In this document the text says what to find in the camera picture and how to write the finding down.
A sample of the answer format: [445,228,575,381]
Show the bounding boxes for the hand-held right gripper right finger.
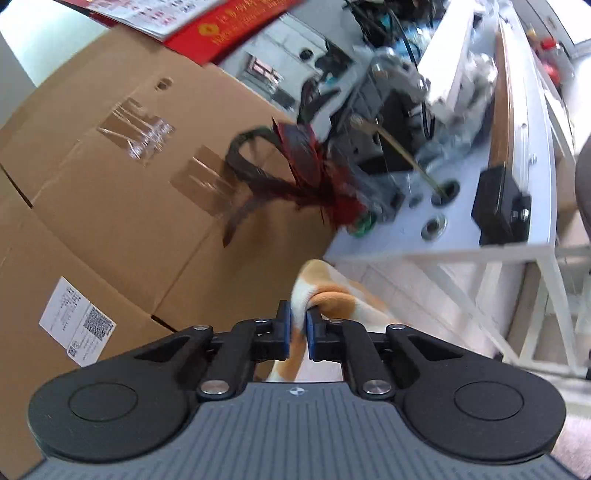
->
[306,307,467,401]

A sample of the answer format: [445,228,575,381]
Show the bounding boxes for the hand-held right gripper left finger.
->
[134,300,293,401]

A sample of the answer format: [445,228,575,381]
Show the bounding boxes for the orange striped shirt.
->
[265,259,402,384]

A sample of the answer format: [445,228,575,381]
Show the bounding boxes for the plain cardboard box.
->
[154,124,345,333]

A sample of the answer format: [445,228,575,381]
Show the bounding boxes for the white table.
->
[323,0,591,379]

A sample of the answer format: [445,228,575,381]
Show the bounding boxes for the white square code label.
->
[66,302,115,368]

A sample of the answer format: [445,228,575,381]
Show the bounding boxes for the white text shipping label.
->
[39,276,90,347]

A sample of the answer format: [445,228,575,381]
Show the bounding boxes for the grey metal press machine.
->
[330,46,432,222]

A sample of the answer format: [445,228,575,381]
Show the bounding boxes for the long sealer with black block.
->
[471,18,533,246]

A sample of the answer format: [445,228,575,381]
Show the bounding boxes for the taped cardboard box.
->
[0,25,301,319]

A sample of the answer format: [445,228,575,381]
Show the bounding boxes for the large labelled cardboard box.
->
[0,166,181,480]

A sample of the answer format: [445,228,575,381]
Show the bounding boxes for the grey quilted chair seat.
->
[574,138,591,210]

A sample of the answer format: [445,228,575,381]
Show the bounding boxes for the white bar sealer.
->
[427,0,499,121]

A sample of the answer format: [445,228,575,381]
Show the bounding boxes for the red black equipment in background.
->
[344,0,432,49]

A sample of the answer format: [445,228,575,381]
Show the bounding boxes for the wall mirror panel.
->
[219,11,370,114]

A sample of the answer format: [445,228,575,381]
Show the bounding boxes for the white wall calendar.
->
[60,0,222,40]

